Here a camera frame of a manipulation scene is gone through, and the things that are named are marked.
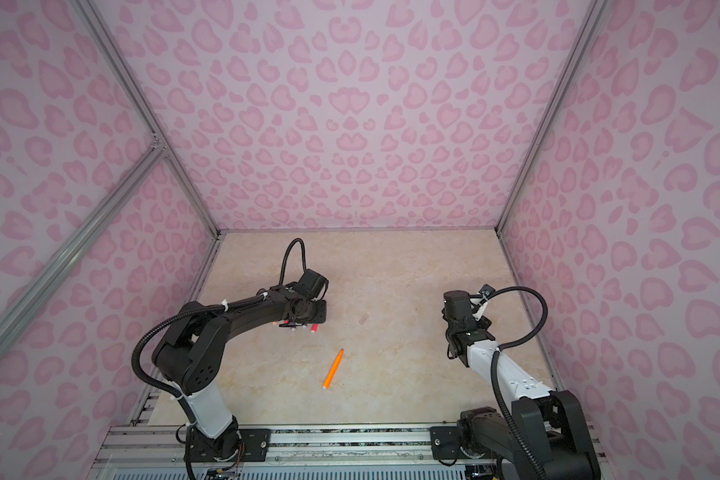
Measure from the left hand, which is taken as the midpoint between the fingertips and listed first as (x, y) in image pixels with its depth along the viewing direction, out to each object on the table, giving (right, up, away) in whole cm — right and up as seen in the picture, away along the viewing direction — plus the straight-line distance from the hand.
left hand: (322, 309), depth 95 cm
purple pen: (-6, -5, -2) cm, 8 cm away
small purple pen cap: (-9, -5, -2) cm, 10 cm away
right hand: (+43, +3, -7) cm, 44 cm away
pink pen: (-2, -6, -1) cm, 6 cm away
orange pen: (+5, -16, -9) cm, 19 cm away
